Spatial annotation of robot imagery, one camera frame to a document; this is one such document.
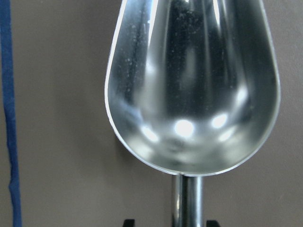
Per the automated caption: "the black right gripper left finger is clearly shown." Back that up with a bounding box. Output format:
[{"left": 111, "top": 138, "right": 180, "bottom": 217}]
[{"left": 123, "top": 219, "right": 135, "bottom": 227}]

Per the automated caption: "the metal ice scoop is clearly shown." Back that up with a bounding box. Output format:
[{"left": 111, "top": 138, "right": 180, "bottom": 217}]
[{"left": 105, "top": 0, "right": 281, "bottom": 227}]

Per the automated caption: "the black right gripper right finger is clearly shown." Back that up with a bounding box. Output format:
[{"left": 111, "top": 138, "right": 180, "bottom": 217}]
[{"left": 206, "top": 220, "right": 220, "bottom": 227}]

